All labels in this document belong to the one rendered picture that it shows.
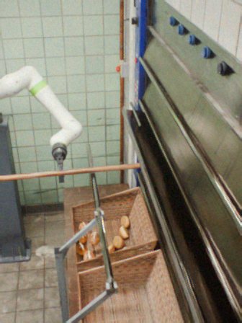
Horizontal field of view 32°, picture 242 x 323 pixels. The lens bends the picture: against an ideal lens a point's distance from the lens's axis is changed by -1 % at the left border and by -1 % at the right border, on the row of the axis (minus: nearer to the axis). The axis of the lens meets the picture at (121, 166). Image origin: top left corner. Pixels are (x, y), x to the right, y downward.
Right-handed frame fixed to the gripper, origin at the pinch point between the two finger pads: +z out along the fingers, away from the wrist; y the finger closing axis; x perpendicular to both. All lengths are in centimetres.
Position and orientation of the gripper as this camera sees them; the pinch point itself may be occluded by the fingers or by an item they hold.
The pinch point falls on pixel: (60, 171)
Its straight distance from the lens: 241.1
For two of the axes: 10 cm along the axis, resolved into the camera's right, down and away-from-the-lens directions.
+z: 1.6, 5.2, -8.4
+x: -9.9, 0.8, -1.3
